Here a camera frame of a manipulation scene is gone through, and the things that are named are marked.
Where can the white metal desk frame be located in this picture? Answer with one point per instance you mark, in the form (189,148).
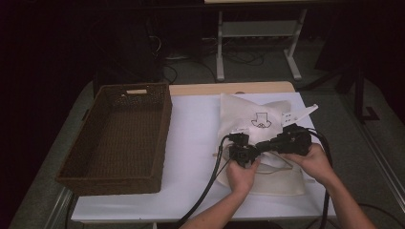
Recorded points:
(219,47)

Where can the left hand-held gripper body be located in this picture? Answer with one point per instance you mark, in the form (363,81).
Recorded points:
(242,152)

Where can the wooden table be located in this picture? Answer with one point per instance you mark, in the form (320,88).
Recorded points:
(197,89)

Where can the person's left hand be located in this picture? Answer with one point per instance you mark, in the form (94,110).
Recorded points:
(242,179)

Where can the brown wicker basket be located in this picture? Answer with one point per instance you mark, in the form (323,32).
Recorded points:
(121,143)

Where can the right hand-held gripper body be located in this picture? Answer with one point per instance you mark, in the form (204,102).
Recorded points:
(293,141)

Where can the person's right hand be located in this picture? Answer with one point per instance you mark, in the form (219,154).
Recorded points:
(315,165)

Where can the black metal stand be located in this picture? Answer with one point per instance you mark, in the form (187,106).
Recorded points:
(359,95)

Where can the white garment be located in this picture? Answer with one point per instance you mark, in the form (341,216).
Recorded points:
(270,160)

